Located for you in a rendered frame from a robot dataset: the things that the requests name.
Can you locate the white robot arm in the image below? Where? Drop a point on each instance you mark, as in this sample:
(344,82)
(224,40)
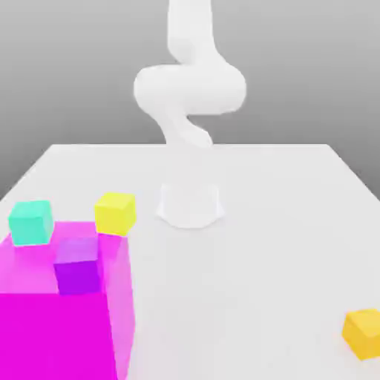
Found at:
(190,89)

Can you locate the small yellow cube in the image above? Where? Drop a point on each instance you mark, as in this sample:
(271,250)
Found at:
(114,213)

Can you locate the small purple cube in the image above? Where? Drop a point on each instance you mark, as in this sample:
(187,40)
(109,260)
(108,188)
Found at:
(77,274)

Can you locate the small turquoise cube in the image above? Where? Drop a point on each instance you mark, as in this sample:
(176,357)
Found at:
(29,222)

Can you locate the small orange cube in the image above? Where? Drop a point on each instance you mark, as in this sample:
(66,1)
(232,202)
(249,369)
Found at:
(363,334)

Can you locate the large magenta box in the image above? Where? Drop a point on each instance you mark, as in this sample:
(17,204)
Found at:
(53,335)

